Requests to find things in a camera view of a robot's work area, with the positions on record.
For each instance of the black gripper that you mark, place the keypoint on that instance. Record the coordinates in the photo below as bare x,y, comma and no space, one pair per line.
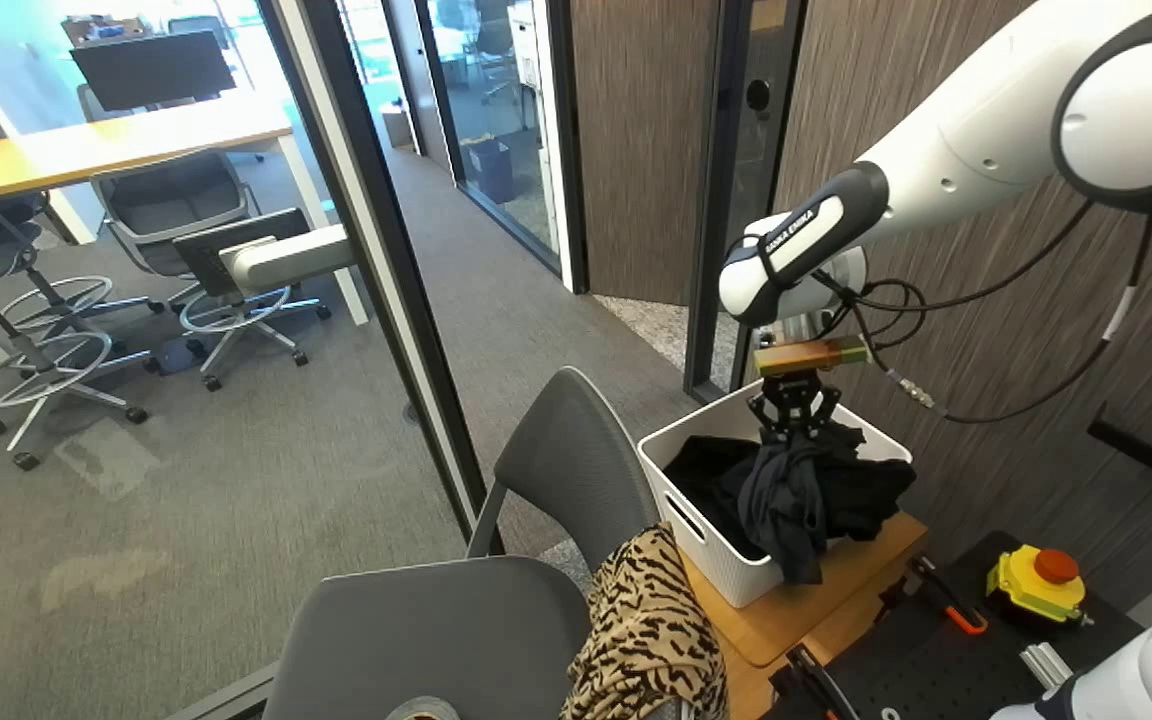
796,399

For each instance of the black cloth garment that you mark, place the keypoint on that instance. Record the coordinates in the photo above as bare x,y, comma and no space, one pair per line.
789,514

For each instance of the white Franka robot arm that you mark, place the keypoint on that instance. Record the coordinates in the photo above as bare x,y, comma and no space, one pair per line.
989,122

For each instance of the white plastic laundry basket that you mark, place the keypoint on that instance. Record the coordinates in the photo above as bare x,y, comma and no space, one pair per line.
717,546

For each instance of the leopard print cloth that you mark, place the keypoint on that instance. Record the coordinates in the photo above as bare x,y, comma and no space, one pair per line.
643,624

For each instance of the black folded garment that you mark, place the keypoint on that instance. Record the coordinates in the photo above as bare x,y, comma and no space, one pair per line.
869,494

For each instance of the wooden stand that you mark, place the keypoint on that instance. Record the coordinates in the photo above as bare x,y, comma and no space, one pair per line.
819,600

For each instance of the yellow emergency stop button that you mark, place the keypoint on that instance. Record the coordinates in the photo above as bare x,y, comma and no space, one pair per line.
1038,582

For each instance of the grey office chair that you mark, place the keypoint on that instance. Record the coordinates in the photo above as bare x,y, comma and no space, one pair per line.
443,641

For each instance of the grey swivel stool chair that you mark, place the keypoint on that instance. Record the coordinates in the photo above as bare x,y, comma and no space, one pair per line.
28,363
250,315

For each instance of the black computer monitor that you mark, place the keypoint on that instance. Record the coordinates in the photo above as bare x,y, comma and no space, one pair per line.
150,71

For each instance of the wooden top white desk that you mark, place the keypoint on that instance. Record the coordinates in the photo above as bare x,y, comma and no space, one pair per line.
111,144

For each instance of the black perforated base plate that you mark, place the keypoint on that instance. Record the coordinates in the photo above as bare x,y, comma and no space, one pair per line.
939,672

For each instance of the black glass wall frame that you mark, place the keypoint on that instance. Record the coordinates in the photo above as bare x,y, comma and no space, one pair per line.
376,266

